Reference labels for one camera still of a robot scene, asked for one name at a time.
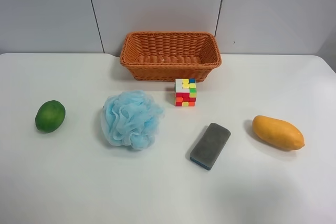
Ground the yellow mango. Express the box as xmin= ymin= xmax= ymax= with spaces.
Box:
xmin=252 ymin=115 xmax=305 ymax=151

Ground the orange wicker basket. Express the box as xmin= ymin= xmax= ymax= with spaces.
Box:
xmin=120 ymin=31 xmax=222 ymax=82

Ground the green lemon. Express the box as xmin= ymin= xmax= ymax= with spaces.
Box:
xmin=35 ymin=100 xmax=66 ymax=133

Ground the multicoloured puzzle cube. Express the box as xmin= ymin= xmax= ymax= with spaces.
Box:
xmin=174 ymin=79 xmax=197 ymax=107

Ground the blue mesh bath pouf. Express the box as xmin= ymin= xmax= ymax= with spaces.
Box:
xmin=100 ymin=90 xmax=164 ymax=150

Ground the grey blue eraser sponge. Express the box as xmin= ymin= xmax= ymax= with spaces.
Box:
xmin=190 ymin=123 xmax=231 ymax=170

